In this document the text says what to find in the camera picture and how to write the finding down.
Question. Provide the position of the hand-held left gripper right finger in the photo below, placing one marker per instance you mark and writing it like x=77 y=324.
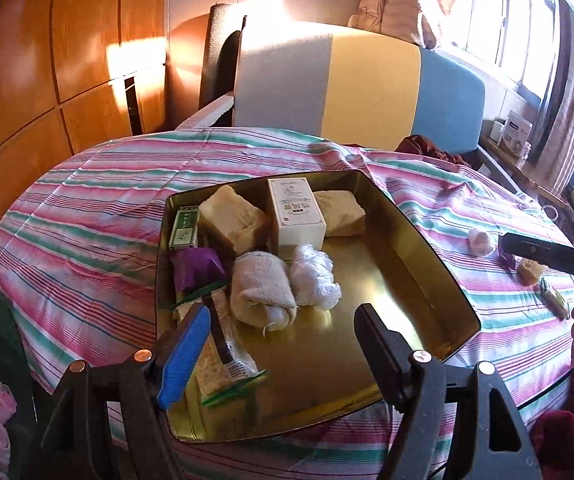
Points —
x=377 y=355

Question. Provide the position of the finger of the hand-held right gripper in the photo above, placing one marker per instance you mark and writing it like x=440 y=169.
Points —
x=532 y=250

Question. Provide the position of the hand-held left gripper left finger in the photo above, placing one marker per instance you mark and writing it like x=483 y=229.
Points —
x=184 y=355

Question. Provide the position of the gold tin box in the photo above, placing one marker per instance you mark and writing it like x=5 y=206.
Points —
x=342 y=350

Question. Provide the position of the cracker packet with green ends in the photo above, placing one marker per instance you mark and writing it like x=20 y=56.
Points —
x=237 y=355

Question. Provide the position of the purple packet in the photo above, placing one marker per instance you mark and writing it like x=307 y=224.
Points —
x=197 y=267

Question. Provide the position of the white plastic bag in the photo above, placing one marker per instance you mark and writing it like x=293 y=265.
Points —
x=314 y=275

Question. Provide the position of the beige cloth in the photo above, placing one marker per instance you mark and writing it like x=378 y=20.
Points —
x=262 y=285

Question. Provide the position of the small green box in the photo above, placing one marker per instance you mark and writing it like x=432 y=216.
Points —
x=184 y=230

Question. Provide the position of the yellow sponge block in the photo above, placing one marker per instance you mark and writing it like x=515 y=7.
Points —
x=342 y=212
x=232 y=220

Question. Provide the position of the white cardboard box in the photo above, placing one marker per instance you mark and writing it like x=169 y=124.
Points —
x=299 y=230

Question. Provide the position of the small purple scrap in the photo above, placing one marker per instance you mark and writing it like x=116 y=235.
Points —
x=508 y=260

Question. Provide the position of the green yellow snack packet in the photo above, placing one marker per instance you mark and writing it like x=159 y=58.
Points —
x=553 y=299

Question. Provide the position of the small white crumpled ball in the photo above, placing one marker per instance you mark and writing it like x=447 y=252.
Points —
x=482 y=242

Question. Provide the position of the wooden desk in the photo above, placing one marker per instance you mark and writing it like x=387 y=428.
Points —
x=527 y=172

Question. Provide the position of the white blue printed box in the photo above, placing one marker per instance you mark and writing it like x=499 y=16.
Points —
x=516 y=132

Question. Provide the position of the small white jar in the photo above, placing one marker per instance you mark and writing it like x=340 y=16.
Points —
x=493 y=132

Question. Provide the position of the patterned curtain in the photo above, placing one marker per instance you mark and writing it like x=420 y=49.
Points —
x=567 y=110

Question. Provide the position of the dark red cloth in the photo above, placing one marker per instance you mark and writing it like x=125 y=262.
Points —
x=427 y=147

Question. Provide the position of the striped blanket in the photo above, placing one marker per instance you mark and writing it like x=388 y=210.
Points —
x=92 y=210

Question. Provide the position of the dark green bin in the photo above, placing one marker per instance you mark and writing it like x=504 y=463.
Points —
x=12 y=350

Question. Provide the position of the window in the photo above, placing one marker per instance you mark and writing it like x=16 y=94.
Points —
x=507 y=25

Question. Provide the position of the multicolour chair back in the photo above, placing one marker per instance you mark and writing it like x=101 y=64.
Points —
x=367 y=85

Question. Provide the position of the black chair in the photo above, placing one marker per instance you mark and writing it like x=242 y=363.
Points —
x=217 y=60

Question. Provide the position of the wooden wardrobe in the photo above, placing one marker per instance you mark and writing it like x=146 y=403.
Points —
x=42 y=85

